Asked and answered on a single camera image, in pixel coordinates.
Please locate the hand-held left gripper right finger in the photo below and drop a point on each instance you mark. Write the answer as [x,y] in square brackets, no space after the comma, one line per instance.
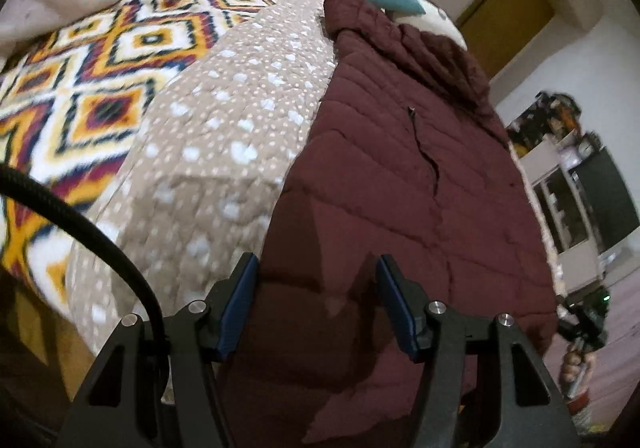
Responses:
[397,308]

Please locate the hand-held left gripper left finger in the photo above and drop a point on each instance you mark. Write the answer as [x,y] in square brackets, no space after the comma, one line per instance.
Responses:
[237,313]

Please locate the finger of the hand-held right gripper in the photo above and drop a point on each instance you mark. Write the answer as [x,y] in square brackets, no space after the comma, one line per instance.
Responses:
[567,325]

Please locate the maroon puffer jacket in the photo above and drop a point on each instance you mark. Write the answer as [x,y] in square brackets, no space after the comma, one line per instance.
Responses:
[400,208]

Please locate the person's right hand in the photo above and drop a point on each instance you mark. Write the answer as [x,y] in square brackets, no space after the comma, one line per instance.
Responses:
[575,373]

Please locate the white cabinet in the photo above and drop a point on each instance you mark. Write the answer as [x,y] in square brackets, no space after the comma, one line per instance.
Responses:
[565,208]

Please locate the dark screen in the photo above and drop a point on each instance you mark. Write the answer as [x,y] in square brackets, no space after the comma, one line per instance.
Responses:
[610,198]

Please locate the beige dotted quilt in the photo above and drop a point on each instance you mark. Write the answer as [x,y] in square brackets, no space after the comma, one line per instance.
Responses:
[225,137]

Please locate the geometric patterned blanket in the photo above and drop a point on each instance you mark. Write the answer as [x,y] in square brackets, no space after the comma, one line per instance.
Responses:
[100,77]

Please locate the wooden door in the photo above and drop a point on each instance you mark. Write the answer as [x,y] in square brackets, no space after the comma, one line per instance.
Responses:
[505,22]

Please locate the wooden bed frame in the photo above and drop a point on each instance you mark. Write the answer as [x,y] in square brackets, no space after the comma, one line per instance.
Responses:
[35,353]

